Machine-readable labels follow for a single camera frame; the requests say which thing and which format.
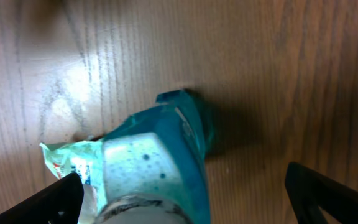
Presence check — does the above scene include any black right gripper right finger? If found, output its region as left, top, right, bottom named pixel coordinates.
left=285, top=162, right=358, bottom=224

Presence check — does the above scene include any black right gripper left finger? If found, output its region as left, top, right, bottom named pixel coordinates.
left=0, top=173, right=84, bottom=224

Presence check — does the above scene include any teal wet wipes pack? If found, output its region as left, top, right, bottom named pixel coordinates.
left=40, top=141, right=107, bottom=223

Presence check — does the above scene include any teal mouthwash bottle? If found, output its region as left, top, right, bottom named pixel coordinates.
left=95, top=90, right=213, bottom=223

